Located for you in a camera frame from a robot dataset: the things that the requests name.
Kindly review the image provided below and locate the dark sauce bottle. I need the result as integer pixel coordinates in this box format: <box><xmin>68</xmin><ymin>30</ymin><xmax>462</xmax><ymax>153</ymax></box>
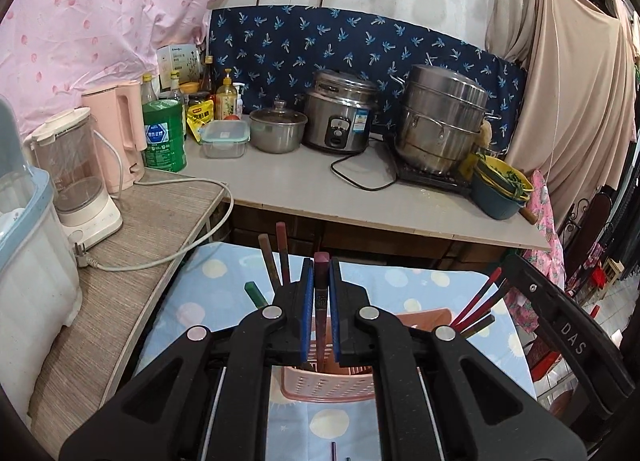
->
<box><xmin>202</xmin><ymin>56</ymin><xmax>217</xmax><ymax>96</ymax></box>

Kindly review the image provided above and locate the stack of blue yellow bowls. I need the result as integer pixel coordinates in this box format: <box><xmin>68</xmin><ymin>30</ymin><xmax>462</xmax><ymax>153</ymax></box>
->
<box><xmin>470</xmin><ymin>156</ymin><xmax>533</xmax><ymax>220</ymax></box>

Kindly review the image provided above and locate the blue dotted tablecloth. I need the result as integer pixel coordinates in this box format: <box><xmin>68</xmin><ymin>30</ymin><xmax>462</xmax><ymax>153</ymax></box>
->
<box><xmin>132</xmin><ymin>241</ymin><xmax>538</xmax><ymax>461</ymax></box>

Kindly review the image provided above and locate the green plastic canister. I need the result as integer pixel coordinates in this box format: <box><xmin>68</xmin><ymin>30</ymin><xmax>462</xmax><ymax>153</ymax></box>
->
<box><xmin>142</xmin><ymin>100</ymin><xmax>188</xmax><ymax>172</ymax></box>

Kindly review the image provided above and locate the black induction cooker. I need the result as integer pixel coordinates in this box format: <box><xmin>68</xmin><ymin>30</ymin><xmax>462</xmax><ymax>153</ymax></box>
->
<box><xmin>387</xmin><ymin>151</ymin><xmax>476</xmax><ymax>192</ymax></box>

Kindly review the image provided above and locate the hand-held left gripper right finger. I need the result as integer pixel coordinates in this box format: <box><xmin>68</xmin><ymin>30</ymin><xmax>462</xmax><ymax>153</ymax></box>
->
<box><xmin>327</xmin><ymin>258</ymin><xmax>588</xmax><ymax>461</ymax></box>

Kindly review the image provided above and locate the bright red chopstick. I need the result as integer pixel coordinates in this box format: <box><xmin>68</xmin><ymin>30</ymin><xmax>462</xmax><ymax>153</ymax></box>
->
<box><xmin>457</xmin><ymin>281</ymin><xmax>508</xmax><ymax>331</ymax></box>
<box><xmin>450</xmin><ymin>267</ymin><xmax>503</xmax><ymax>328</ymax></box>

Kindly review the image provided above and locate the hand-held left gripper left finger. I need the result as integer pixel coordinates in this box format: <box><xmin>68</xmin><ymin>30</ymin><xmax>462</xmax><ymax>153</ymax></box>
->
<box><xmin>59</xmin><ymin>257</ymin><xmax>316</xmax><ymax>461</ymax></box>

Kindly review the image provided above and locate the navy printed cloth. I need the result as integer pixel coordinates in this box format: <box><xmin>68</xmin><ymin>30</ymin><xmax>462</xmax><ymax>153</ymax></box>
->
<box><xmin>207</xmin><ymin>6</ymin><xmax>528</xmax><ymax>152</ymax></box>

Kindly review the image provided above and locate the black power cable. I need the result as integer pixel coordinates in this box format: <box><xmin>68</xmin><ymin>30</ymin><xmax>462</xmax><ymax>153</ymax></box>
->
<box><xmin>330</xmin><ymin>156</ymin><xmax>401</xmax><ymax>190</ymax></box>

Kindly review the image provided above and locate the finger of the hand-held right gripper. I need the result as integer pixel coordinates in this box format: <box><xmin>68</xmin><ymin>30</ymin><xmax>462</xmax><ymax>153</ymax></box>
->
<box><xmin>502</xmin><ymin>253</ymin><xmax>638</xmax><ymax>447</ymax></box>

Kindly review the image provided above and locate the steel steamer pot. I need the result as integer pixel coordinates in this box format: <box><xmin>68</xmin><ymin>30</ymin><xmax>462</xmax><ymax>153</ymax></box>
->
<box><xmin>395</xmin><ymin>64</ymin><xmax>501</xmax><ymax>176</ymax></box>

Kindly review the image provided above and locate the small steel pot glass lid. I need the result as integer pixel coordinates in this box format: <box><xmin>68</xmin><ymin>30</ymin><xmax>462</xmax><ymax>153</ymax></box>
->
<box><xmin>249</xmin><ymin>101</ymin><xmax>308</xmax><ymax>154</ymax></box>

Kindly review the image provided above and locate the pink floral cloth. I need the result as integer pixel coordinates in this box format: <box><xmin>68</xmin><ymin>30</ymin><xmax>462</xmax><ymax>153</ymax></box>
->
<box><xmin>520</xmin><ymin>171</ymin><xmax>566</xmax><ymax>337</ymax></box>

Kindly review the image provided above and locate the grey kitchen counter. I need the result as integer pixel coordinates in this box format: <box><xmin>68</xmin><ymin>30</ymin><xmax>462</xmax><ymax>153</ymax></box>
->
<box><xmin>185</xmin><ymin>133</ymin><xmax>563</xmax><ymax>252</ymax></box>

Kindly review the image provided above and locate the yellow pump soap bottle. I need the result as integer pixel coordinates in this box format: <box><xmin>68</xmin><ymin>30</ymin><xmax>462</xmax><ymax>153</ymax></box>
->
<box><xmin>216</xmin><ymin>69</ymin><xmax>238</xmax><ymax>120</ymax></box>

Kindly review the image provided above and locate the pink electric kettle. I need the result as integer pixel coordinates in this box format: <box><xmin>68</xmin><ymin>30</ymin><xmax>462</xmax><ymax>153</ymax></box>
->
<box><xmin>81</xmin><ymin>81</ymin><xmax>148</xmax><ymax>194</ymax></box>

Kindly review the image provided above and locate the white storage box blue lid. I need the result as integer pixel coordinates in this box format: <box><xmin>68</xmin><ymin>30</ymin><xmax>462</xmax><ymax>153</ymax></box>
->
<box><xmin>0</xmin><ymin>96</ymin><xmax>83</xmax><ymax>422</ymax></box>

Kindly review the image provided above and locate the clear food container green lid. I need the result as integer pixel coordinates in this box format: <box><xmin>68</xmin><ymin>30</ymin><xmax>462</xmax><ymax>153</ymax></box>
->
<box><xmin>200</xmin><ymin>120</ymin><xmax>251</xmax><ymax>159</ymax></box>

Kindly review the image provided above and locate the pink perforated plastic basket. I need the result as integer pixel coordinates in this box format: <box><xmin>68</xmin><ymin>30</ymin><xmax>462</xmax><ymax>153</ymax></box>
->
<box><xmin>279</xmin><ymin>307</ymin><xmax>453</xmax><ymax>404</ymax></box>

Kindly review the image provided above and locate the yellow seasoning packet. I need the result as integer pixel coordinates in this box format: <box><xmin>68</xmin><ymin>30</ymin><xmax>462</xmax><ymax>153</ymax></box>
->
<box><xmin>186</xmin><ymin>103</ymin><xmax>217</xmax><ymax>144</ymax></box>

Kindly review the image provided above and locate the striped wooden side table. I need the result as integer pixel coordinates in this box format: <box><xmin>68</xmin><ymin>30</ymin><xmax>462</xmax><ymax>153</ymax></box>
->
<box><xmin>30</xmin><ymin>173</ymin><xmax>233</xmax><ymax>442</ymax></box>

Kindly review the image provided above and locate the white green carton box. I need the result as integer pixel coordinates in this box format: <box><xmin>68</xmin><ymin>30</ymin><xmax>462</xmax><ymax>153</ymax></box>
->
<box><xmin>157</xmin><ymin>43</ymin><xmax>198</xmax><ymax>92</ymax></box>

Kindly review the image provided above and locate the white power cable with plug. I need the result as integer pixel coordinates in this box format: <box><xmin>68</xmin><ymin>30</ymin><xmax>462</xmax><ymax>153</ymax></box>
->
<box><xmin>75</xmin><ymin>178</ymin><xmax>236</xmax><ymax>272</ymax></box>

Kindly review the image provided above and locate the white glass blender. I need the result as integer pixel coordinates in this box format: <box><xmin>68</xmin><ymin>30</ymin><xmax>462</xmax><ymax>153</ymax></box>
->
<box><xmin>31</xmin><ymin>108</ymin><xmax>123</xmax><ymax>252</ymax></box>

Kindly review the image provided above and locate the pink printed curtain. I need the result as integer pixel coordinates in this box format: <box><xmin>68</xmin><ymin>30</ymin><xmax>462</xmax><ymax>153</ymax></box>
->
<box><xmin>0</xmin><ymin>0</ymin><xmax>271</xmax><ymax>142</ymax></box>

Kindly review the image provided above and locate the steel rice cooker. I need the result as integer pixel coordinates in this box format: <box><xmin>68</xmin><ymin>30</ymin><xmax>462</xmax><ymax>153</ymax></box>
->
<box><xmin>301</xmin><ymin>69</ymin><xmax>379</xmax><ymax>156</ymax></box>

